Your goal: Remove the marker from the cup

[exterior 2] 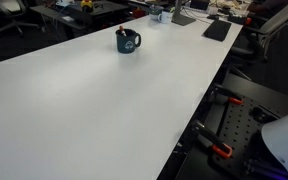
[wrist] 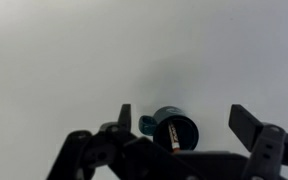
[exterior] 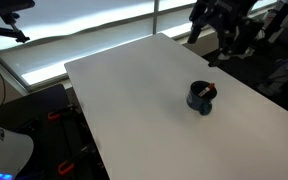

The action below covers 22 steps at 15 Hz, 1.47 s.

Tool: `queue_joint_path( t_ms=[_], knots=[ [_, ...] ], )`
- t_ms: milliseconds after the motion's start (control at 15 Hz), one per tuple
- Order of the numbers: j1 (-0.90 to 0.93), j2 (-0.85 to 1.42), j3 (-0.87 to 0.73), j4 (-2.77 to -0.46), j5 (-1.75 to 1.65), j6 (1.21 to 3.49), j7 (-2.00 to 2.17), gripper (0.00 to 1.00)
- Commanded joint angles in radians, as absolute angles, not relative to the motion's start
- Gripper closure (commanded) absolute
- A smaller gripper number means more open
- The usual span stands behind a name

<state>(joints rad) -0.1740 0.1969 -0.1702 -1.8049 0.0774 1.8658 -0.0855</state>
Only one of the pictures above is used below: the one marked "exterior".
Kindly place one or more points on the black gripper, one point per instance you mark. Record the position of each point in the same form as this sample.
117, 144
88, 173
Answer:
229, 10

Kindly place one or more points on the orange capped white marker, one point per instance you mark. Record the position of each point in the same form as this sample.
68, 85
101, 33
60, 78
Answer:
205, 90

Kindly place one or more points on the dark blue mug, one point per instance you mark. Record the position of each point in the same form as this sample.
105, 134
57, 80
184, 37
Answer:
195, 100

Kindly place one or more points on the gray office chair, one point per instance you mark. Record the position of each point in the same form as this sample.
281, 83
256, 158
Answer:
284, 73

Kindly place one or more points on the gray window frame post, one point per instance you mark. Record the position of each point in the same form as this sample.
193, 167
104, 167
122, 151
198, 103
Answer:
155, 16

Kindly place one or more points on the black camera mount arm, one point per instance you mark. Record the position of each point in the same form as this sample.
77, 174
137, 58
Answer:
7, 31

